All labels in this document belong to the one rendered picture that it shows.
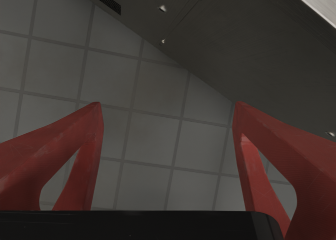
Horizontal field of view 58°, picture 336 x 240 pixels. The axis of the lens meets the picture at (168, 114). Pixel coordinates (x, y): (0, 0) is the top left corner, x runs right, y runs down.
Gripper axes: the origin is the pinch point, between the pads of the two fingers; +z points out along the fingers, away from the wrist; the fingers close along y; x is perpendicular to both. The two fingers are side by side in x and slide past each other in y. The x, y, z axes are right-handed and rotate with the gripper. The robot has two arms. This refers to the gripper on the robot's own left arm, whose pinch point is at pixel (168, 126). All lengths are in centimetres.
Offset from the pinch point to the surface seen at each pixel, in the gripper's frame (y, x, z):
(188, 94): -8, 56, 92
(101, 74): 25, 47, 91
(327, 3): -15.4, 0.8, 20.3
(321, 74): -23.8, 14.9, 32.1
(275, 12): -13.8, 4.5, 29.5
